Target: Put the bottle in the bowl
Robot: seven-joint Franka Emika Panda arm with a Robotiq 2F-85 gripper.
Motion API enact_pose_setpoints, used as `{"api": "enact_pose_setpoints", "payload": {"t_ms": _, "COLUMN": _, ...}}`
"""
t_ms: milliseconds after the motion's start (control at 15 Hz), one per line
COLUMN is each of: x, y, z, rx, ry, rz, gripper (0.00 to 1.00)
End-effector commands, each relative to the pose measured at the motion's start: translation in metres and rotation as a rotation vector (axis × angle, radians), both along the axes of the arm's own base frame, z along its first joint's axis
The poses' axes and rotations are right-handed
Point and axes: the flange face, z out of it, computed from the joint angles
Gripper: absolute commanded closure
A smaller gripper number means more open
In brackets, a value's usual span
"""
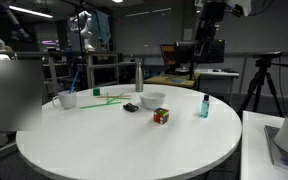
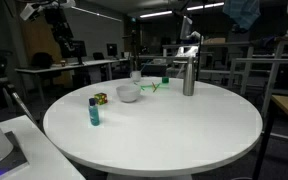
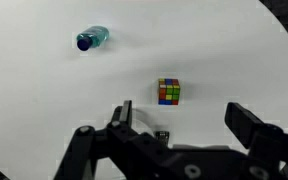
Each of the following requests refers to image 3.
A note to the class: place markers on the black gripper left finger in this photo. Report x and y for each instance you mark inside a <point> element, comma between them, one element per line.
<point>125,115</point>

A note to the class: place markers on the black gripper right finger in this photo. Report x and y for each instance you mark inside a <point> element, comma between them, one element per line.
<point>242,121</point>

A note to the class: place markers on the small blue liquid bottle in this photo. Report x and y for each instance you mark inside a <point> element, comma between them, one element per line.
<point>95,36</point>

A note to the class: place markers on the white bowl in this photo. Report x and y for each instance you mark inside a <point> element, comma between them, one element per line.
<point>141,124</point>

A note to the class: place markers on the multicoloured puzzle cube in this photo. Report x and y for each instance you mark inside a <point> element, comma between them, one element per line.
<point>169,91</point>

